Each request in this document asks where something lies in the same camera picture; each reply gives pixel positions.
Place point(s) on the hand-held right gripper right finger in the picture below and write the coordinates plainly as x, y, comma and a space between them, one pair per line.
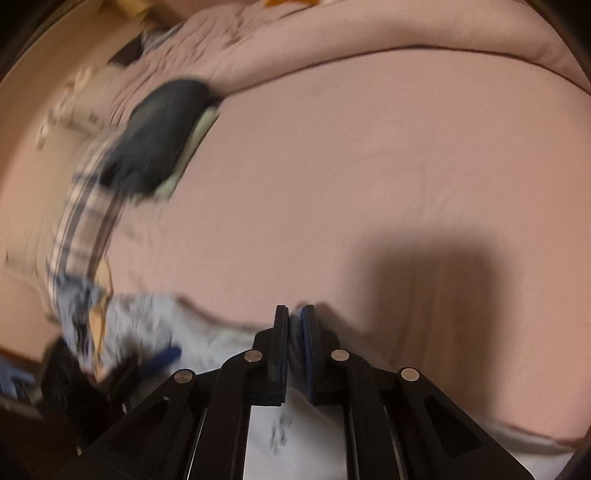
307, 350

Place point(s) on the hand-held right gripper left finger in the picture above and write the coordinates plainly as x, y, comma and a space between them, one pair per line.
280, 350

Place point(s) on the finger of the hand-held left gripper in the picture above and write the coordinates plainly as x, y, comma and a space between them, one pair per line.
159, 361

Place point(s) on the light blue jeans pants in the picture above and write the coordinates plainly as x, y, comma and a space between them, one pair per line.
207, 332

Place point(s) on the beige cloth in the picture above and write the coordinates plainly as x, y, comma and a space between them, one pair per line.
100, 318

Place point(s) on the small blue cloth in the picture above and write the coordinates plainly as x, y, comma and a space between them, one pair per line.
74, 300

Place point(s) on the plaid pillow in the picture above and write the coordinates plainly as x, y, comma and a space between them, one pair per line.
83, 217

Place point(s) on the pink bed sheet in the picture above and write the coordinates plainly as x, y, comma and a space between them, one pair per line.
346, 184

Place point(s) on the folded dark blue jeans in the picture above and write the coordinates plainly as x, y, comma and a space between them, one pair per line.
157, 134

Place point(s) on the pink duvet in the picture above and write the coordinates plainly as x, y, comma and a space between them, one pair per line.
369, 27

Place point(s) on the white goose plush toy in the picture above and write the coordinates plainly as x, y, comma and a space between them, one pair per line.
291, 2

